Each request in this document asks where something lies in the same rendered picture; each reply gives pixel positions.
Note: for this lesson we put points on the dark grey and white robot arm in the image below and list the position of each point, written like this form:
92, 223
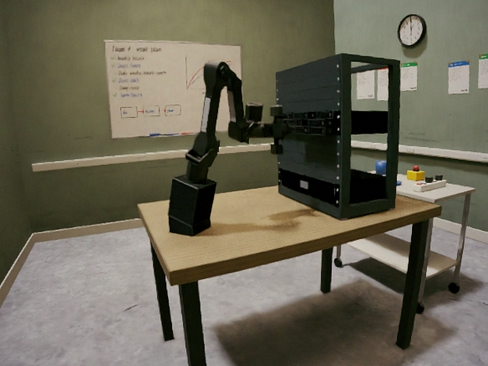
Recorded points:
240, 128

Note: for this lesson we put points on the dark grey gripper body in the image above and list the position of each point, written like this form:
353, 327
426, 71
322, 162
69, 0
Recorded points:
276, 149

